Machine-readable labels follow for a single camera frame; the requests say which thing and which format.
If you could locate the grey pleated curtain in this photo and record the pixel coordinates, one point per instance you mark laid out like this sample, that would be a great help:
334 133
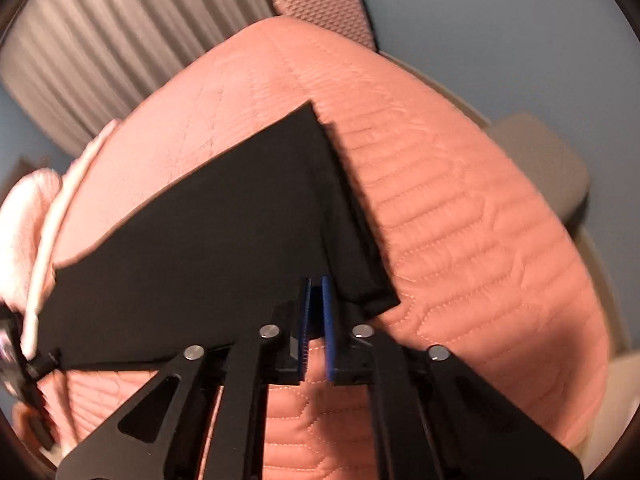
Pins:
125 35

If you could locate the cream bed base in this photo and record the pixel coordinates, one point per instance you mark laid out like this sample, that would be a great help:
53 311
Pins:
597 280

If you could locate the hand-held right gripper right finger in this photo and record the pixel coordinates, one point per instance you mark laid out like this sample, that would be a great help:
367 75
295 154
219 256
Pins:
327 325

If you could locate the black pants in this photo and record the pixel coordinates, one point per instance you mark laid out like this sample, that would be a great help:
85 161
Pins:
225 235

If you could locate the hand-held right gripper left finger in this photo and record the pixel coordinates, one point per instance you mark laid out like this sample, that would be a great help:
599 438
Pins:
305 320

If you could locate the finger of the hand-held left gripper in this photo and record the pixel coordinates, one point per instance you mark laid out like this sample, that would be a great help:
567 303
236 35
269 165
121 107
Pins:
47 358

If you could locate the white fluffy pillow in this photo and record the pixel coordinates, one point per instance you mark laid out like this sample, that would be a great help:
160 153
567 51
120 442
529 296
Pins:
25 220

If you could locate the pink quilted bedspread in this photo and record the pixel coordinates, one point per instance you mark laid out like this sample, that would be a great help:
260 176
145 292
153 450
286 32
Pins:
450 210

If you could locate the grey upholstered chair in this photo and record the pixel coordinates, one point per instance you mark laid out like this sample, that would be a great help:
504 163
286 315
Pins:
545 160

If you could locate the pink textured cushion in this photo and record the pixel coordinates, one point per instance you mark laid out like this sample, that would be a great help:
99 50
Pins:
325 10

